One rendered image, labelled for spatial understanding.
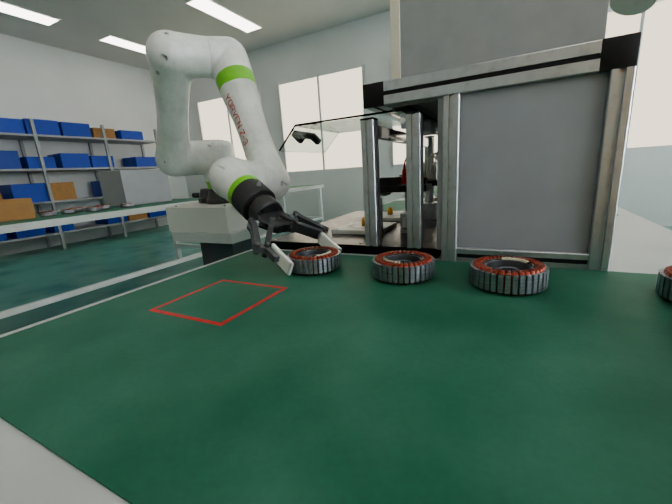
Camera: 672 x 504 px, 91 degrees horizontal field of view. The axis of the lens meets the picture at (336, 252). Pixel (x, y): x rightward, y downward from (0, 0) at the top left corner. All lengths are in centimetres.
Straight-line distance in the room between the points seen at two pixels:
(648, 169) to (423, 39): 515
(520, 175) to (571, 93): 14
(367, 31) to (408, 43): 554
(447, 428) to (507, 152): 53
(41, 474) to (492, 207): 70
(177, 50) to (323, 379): 99
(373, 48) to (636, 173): 411
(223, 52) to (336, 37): 551
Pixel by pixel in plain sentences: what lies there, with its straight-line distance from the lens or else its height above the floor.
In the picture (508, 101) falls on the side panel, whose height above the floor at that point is 105.
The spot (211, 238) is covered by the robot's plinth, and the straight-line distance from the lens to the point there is 136.
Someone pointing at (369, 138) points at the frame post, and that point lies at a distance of 76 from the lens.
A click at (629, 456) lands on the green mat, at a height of 75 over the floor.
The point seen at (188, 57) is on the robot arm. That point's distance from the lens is 115.
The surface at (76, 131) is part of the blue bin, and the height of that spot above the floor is 186.
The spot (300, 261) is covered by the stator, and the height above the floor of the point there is 78.
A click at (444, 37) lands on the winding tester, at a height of 120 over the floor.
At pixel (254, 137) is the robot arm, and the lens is 102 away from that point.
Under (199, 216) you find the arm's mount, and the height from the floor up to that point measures 81.
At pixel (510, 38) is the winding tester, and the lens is 84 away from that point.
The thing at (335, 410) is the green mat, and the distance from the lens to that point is 31.
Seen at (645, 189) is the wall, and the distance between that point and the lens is 586.
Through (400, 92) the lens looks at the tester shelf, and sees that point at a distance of 74.
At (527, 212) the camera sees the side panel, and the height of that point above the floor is 85.
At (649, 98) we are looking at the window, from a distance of 584.
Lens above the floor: 95
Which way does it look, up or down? 14 degrees down
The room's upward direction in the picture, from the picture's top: 4 degrees counter-clockwise
